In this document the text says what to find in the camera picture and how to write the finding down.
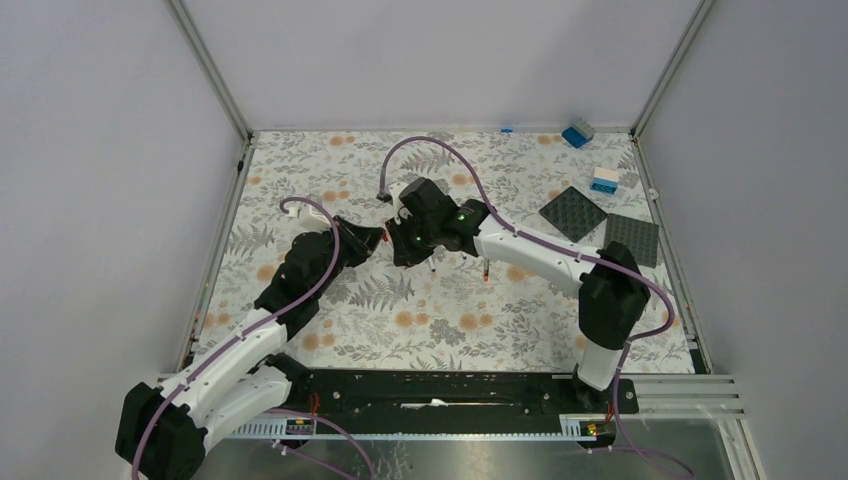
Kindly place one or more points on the grey lego baseplate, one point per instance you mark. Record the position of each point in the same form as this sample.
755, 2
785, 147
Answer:
640, 237

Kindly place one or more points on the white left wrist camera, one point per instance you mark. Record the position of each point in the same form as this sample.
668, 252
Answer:
309, 218

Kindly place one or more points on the dark green lego baseplate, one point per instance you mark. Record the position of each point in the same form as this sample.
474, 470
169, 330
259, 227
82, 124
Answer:
573, 214

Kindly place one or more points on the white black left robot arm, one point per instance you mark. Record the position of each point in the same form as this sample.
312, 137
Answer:
166, 431

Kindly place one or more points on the floral table mat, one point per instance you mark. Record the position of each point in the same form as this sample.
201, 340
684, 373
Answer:
379, 316

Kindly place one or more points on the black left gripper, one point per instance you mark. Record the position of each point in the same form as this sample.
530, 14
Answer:
361, 241

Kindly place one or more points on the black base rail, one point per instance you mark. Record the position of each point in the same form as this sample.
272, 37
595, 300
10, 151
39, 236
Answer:
451, 402

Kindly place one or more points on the blue grey lego brick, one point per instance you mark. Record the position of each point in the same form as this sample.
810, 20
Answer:
579, 133

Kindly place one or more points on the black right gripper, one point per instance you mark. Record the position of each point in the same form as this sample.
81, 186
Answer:
405, 253

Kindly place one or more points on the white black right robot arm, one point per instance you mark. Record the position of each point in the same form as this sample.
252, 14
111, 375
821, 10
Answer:
606, 282

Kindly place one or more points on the white blue lego brick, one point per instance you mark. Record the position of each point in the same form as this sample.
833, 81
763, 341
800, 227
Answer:
605, 180

